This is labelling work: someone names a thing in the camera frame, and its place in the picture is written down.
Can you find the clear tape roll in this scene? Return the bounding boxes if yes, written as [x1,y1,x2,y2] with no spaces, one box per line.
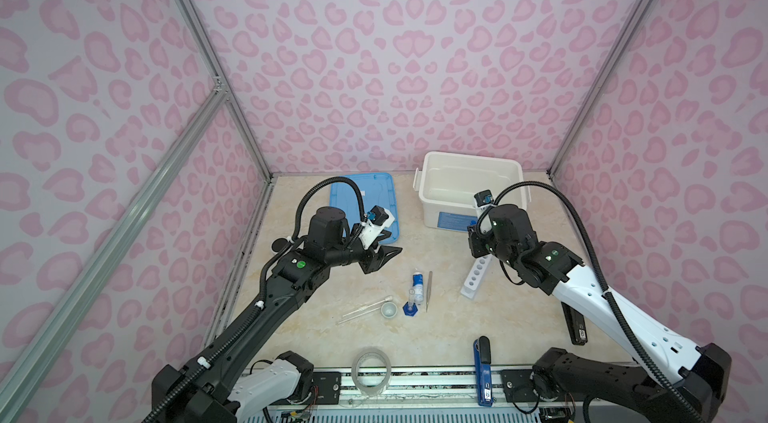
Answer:
[351,347,392,397]

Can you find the blue black stapler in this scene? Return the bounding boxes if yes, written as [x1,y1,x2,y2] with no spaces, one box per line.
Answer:
[473,336,494,407]

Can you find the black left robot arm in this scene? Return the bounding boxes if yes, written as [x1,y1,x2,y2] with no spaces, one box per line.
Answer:
[145,176,402,422]

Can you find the white test tube rack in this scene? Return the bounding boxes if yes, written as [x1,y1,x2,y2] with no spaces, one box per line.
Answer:
[460,255,493,300]

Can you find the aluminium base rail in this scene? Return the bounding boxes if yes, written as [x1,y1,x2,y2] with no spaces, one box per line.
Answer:
[239,362,685,423]

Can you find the metal tweezers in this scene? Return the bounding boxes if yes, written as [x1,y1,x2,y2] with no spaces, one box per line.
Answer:
[423,271,433,312]

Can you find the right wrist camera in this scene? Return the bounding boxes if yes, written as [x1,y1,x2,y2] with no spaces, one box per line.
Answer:
[473,189,494,212]

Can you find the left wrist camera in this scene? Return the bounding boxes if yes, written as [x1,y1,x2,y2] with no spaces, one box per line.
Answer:
[359,205,395,249]

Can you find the blue base small vial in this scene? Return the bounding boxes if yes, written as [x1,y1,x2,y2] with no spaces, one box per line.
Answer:
[403,288,418,317]

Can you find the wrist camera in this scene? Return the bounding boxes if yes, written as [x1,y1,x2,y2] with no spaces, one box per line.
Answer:
[359,205,395,249]
[473,189,494,212]

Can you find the white plastic storage box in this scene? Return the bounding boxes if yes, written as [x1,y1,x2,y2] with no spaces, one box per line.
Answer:
[413,151,525,232]

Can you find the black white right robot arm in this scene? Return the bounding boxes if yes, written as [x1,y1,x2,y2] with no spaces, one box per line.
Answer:
[467,182,732,422]

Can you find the blue plastic box lid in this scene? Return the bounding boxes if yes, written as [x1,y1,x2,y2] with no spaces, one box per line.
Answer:
[329,172,400,245]

